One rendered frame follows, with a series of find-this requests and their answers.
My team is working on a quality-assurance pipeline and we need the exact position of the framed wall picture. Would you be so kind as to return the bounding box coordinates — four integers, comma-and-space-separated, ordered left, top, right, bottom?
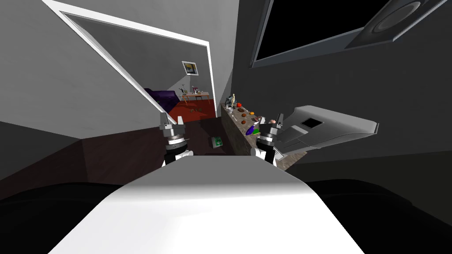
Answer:
181, 60, 199, 76

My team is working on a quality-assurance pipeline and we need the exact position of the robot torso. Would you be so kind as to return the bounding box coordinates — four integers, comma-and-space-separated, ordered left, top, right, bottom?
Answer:
47, 155, 365, 254

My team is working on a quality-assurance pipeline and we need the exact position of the grey panel with round ring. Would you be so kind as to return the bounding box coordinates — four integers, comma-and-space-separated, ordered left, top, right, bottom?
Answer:
344, 0, 449, 49

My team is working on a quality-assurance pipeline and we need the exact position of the purple sofa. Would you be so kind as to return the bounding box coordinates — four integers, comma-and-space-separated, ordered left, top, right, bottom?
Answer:
144, 88, 180, 113

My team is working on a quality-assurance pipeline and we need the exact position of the dark window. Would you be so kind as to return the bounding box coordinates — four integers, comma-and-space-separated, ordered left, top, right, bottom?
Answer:
250, 0, 392, 68

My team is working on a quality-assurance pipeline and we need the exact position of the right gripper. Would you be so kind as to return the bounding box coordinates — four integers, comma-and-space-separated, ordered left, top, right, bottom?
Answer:
259, 112, 285, 137

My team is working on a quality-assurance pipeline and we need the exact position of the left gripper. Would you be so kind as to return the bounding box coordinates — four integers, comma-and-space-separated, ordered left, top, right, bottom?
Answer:
158, 112, 186, 138

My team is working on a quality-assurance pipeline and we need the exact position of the wooden side table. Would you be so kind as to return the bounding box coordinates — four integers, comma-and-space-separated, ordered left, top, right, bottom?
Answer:
179, 86, 210, 105

